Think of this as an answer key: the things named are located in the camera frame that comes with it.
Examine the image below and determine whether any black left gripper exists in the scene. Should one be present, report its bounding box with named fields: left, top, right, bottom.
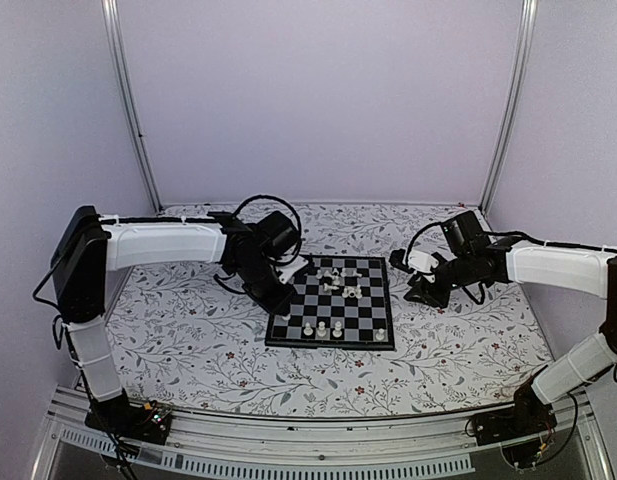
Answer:
left=234, top=258, right=299, bottom=317

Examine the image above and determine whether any white knight chess piece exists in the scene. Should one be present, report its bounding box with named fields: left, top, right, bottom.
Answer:
left=316, top=269, right=341, bottom=292

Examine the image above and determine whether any white bishop chess piece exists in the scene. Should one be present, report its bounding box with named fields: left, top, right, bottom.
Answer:
left=332, top=321, right=343, bottom=338
left=316, top=322, right=328, bottom=338

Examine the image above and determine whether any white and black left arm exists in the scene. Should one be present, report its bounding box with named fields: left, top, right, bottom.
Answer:
left=32, top=205, right=309, bottom=434

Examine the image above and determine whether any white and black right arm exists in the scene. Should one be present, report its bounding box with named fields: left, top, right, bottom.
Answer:
left=390, top=210, right=617, bottom=436

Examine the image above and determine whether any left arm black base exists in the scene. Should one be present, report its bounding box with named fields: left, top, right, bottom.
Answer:
left=85, top=387, right=172, bottom=445

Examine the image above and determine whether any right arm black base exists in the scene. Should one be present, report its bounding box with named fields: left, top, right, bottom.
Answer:
left=465, top=383, right=557, bottom=469

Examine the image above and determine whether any black and white chessboard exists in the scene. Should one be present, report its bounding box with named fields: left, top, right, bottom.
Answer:
left=265, top=255, right=395, bottom=351

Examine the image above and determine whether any floral patterned table mat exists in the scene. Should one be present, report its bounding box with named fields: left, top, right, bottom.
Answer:
left=77, top=202, right=557, bottom=419

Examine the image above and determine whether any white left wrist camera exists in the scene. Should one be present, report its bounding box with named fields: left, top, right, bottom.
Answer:
left=277, top=255, right=310, bottom=284

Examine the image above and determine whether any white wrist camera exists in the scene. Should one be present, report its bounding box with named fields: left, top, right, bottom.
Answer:
left=277, top=255, right=310, bottom=284
left=389, top=249, right=440, bottom=275

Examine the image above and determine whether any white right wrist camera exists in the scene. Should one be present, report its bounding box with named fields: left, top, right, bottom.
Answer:
left=389, top=249, right=440, bottom=275

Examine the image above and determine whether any aluminium front rail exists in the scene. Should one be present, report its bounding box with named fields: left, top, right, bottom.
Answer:
left=31, top=387, right=617, bottom=479

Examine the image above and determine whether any right aluminium frame post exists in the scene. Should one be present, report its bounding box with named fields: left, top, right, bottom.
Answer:
left=479, top=0, right=538, bottom=216

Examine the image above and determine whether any aluminium frame post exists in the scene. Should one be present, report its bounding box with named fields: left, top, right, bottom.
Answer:
left=479, top=0, right=538, bottom=216
left=101, top=0, right=163, bottom=212

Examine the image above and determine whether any left aluminium frame post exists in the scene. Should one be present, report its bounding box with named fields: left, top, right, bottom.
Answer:
left=101, top=0, right=163, bottom=212

